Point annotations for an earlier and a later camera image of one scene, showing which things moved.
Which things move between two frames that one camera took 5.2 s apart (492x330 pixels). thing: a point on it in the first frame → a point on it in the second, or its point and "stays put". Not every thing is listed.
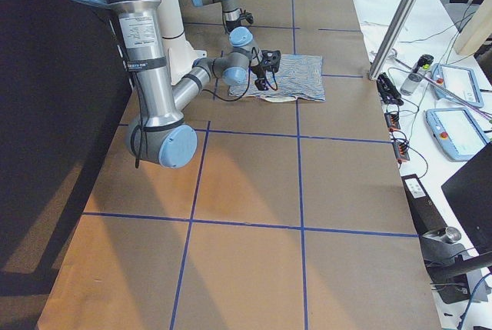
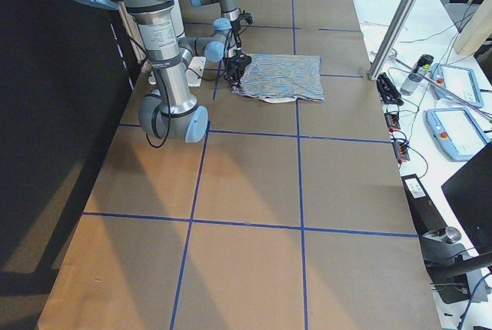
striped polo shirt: (299, 76) stays put
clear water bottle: (413, 80) stays put
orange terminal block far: (392, 121) stays put
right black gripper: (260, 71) → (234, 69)
